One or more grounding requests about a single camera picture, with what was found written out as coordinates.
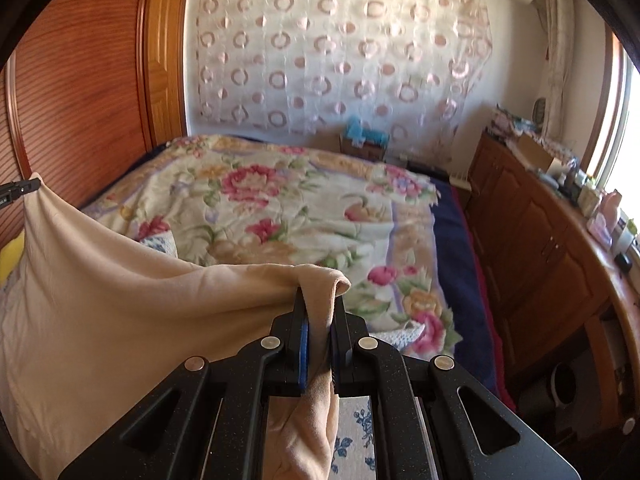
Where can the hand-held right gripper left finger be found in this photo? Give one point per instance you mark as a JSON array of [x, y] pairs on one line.
[[302, 345]]

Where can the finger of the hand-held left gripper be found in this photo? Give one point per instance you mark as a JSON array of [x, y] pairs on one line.
[[15, 189]]

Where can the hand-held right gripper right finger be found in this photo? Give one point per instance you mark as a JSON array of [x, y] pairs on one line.
[[336, 355]]

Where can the beige printed t-shirt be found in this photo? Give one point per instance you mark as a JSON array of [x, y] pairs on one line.
[[125, 285]]

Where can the yellow plush toy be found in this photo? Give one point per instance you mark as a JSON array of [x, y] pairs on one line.
[[10, 255]]

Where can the brown slatted wooden wardrobe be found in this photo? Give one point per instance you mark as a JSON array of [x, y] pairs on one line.
[[90, 85]]

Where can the floral blanket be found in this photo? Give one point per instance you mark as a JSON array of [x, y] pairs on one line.
[[275, 210]]

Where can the navy blue blanket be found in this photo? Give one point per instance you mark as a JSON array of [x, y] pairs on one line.
[[465, 270]]

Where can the blue toy in box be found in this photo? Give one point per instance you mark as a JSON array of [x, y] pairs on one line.
[[365, 132]]

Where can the white round appliance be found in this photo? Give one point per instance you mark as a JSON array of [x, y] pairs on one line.
[[555, 390]]

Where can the brown wooden sideboard cabinet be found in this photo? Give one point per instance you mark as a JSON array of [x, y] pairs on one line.
[[530, 230]]

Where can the open cardboard box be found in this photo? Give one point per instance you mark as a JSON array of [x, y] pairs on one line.
[[535, 152]]

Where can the pile of patterned cloths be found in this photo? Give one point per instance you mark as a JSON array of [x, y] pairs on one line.
[[512, 121]]

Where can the small black box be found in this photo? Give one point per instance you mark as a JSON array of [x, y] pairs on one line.
[[623, 261]]

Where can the pink bottle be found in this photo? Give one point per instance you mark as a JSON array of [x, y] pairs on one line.
[[607, 215]]

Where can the green-capped white bottle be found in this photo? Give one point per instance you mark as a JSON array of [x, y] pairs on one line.
[[627, 237]]

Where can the dark round ornament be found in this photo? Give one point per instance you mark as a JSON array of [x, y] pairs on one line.
[[540, 109]]

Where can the wooden framed window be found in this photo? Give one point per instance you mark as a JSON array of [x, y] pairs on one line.
[[627, 135]]

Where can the pale window curtain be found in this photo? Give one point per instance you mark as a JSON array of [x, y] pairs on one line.
[[560, 60]]

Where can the sheer circle-patterned wall curtain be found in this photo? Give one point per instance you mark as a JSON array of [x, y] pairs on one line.
[[325, 60]]

